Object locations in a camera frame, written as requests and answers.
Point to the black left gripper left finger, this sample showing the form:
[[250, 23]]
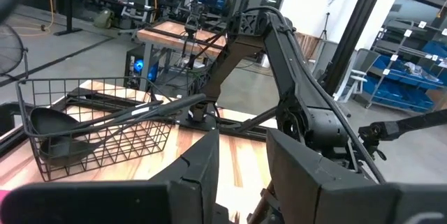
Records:
[[157, 199]]

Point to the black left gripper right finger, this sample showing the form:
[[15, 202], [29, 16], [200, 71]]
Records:
[[331, 199]]

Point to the black plastic spoon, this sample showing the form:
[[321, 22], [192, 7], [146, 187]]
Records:
[[181, 102]]

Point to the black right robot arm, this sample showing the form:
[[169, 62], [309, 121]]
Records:
[[290, 70]]

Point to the white office chair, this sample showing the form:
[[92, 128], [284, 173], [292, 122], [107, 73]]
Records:
[[352, 77]]

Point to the shelf with blue bins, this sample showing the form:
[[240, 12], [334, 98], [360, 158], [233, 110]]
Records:
[[394, 91]]

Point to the black computer blue light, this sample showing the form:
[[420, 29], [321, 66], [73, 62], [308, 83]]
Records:
[[139, 67]]

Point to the wooden slat panel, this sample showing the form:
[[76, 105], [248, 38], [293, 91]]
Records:
[[309, 44]]

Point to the olive green bag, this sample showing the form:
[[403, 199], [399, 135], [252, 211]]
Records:
[[103, 19]]

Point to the black standing desk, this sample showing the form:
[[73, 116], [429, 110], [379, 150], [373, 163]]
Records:
[[68, 14]]

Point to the black floor fan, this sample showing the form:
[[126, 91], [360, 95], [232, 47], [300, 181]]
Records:
[[8, 49]]

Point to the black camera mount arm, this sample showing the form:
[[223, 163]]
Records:
[[412, 126]]

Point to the wooden workbench black frame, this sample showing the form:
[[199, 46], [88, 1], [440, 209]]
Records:
[[174, 37]]

